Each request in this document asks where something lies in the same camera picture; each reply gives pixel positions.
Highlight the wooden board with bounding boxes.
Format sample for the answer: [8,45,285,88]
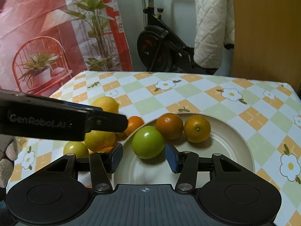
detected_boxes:
[230,0,301,92]

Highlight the yellowish orange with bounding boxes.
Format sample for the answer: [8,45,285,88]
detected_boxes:
[184,115,211,143]

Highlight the beige plate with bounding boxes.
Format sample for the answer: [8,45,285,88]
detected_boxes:
[110,113,256,186]

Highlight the yellow lemon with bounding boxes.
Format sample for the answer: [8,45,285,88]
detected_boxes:
[84,130,116,153]
[91,96,119,114]

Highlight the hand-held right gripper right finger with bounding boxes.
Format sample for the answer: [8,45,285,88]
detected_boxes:
[165,144,238,193]

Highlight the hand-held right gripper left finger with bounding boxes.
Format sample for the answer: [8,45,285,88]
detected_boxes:
[45,143,124,193]

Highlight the green apple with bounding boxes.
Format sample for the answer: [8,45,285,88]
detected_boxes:
[132,126,165,159]

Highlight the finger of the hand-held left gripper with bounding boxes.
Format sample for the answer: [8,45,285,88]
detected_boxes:
[65,102,103,111]
[85,110,129,133]

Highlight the yellow-green apple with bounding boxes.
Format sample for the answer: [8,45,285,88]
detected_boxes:
[63,141,90,159]

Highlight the red printed backdrop cloth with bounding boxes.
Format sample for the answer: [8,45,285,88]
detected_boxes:
[0,0,133,97]

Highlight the white quilted jacket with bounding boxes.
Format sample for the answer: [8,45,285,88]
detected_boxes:
[193,0,236,69]

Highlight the dark orange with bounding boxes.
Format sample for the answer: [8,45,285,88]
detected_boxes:
[156,113,184,140]

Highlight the grey fuzzy cloth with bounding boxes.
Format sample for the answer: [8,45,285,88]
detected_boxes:
[0,143,19,189]

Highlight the black exercise bike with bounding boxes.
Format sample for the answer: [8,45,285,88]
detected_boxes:
[119,0,218,76]

